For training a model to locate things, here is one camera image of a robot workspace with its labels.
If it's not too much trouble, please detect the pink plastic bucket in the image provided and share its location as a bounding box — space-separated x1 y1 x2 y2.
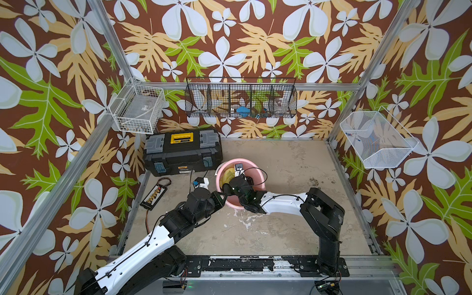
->
215 158 267 210

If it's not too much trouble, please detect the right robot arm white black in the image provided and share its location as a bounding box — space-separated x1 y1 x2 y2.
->
222 175 345 276

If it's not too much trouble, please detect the left front aluminium post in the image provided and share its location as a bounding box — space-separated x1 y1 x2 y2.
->
1 113 113 288

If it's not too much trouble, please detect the white mesh basket right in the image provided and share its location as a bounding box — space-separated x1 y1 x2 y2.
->
340 107 419 169

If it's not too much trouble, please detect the clear plastic jar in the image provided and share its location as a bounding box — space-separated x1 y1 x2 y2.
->
272 94 290 115

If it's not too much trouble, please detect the aluminium frame corner post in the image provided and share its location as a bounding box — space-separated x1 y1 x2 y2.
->
326 0 421 143

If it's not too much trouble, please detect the black wire basket rear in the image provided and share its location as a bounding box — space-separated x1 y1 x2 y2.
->
184 77 297 119

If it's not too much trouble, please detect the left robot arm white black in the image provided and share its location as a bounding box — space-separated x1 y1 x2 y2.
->
74 188 227 295

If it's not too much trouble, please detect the black toolbox yellow label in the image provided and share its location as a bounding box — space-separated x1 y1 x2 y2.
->
143 129 223 177

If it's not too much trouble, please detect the blue item in basket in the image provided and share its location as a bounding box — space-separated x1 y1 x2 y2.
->
236 106 251 118

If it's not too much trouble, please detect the yellow microfiber cloth black trim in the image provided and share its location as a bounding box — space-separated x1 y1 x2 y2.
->
219 167 236 187

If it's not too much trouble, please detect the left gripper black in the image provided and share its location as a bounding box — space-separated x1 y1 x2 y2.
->
192 191 229 225

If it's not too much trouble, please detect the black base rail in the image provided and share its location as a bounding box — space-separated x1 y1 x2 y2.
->
173 254 350 278

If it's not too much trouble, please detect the white wire basket left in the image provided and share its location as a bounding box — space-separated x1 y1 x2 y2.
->
110 79 166 135

